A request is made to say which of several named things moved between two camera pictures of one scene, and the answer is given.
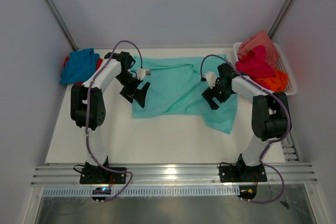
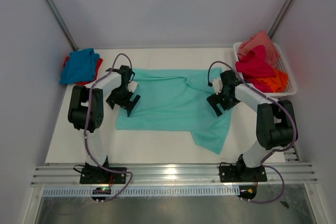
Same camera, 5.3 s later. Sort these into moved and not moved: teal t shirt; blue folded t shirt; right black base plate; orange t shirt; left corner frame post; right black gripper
Moved: teal t shirt; right black gripper
Not moved: left corner frame post; right black base plate; blue folded t shirt; orange t shirt
